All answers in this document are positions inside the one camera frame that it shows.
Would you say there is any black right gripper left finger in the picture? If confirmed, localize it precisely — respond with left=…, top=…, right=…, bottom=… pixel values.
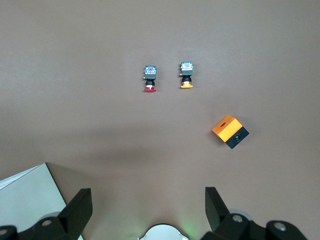
left=0, top=188, right=93, bottom=240

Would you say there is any orange and black button box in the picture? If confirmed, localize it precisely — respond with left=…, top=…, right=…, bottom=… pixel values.
left=211, top=115, right=250, bottom=150

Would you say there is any red mushroom push button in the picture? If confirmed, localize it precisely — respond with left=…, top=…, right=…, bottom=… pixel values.
left=142, top=65, right=158, bottom=93

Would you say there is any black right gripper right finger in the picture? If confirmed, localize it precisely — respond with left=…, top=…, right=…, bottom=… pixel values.
left=201, top=186, right=307, bottom=240

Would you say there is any white drawer cabinet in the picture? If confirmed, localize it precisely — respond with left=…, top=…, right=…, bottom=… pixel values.
left=0, top=162, right=68, bottom=233

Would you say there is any yellow mushroom push button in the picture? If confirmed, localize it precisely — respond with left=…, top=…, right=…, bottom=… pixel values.
left=178, top=61, right=195, bottom=90

